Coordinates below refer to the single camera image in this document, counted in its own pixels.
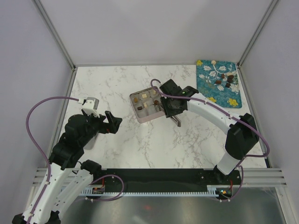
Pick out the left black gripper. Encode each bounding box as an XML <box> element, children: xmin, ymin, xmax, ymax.
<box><xmin>80</xmin><ymin>110</ymin><xmax>122</xmax><ymax>146</ymax></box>

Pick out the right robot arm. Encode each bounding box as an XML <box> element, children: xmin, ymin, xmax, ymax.
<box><xmin>160</xmin><ymin>79</ymin><xmax>259</xmax><ymax>184</ymax></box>

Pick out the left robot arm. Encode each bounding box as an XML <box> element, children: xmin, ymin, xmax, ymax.
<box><xmin>12</xmin><ymin>111</ymin><xmax>122</xmax><ymax>224</ymax></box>

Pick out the pink chocolate tin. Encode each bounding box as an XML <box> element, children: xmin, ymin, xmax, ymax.
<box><xmin>129</xmin><ymin>87</ymin><xmax>165</xmax><ymax>124</ymax></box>

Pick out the blue floral tray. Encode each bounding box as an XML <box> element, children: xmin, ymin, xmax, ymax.
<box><xmin>196</xmin><ymin>60</ymin><xmax>242</xmax><ymax>109</ymax></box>

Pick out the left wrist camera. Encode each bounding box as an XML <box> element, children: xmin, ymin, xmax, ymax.
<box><xmin>82</xmin><ymin>97</ymin><xmax>100</xmax><ymax>117</ymax></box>

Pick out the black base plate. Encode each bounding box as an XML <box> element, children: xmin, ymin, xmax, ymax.
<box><xmin>100</xmin><ymin>168</ymin><xmax>241</xmax><ymax>192</ymax></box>

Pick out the white cable duct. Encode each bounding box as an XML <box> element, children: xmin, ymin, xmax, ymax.
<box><xmin>79</xmin><ymin>187</ymin><xmax>219</xmax><ymax>197</ymax></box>

